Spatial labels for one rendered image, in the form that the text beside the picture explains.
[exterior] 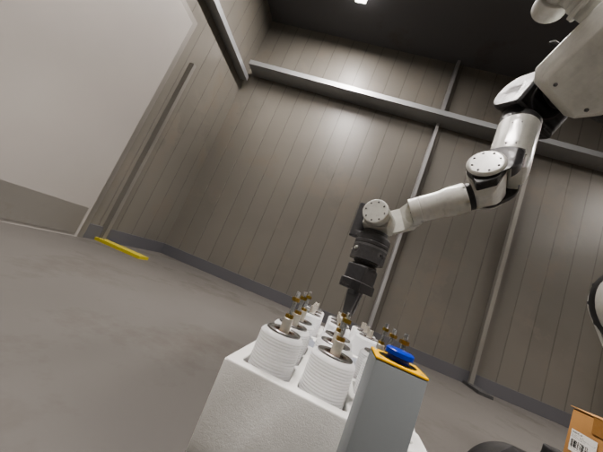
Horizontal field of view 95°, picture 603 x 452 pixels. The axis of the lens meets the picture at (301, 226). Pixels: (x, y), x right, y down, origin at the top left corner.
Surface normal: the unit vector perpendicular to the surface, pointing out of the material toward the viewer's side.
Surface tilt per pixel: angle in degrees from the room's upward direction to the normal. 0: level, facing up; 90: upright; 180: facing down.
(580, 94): 146
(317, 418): 90
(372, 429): 90
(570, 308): 90
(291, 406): 90
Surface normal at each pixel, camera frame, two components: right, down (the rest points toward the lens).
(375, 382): -0.15, -0.23
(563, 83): -0.81, 0.53
